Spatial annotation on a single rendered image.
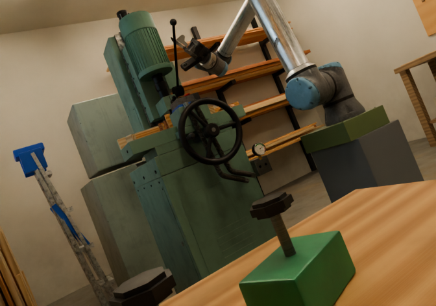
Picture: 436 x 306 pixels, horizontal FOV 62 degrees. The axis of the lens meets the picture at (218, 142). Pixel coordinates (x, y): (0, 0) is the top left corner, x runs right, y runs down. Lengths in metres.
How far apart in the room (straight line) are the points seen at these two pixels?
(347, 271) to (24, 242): 3.73
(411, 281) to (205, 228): 1.31
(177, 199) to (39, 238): 2.56
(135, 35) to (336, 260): 1.61
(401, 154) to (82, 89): 3.37
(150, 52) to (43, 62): 2.64
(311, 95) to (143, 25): 0.87
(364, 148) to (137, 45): 1.14
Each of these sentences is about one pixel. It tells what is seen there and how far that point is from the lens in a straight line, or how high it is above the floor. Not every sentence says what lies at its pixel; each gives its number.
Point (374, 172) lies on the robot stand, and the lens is 1.67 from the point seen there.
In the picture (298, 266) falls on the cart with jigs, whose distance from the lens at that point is 0.37.
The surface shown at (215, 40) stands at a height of 2.00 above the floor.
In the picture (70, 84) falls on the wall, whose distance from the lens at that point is 4.30.
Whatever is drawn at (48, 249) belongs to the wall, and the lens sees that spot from 4.01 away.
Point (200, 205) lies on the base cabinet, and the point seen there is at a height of 0.53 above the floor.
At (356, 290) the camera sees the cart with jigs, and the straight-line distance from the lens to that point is 0.41.
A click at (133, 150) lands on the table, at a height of 0.86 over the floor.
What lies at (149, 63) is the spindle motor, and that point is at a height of 1.24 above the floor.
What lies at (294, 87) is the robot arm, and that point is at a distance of 1.63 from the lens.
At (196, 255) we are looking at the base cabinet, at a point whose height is 0.34.
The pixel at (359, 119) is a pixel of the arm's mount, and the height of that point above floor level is 0.62.
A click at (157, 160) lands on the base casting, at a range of 1.60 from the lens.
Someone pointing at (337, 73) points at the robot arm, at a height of 0.85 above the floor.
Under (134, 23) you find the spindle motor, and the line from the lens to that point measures 1.89.
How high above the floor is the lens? 0.70
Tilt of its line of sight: 2 degrees up
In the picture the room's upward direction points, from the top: 22 degrees counter-clockwise
